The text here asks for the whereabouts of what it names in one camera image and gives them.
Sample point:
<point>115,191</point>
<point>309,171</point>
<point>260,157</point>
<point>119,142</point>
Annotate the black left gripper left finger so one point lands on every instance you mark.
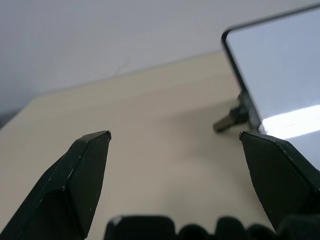
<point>67,190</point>

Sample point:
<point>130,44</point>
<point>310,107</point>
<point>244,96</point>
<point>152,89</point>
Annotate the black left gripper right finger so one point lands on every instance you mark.
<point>280,180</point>

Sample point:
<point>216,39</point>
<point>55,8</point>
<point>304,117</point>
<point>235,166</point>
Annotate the black-framed tablet screen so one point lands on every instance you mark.
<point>277,75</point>

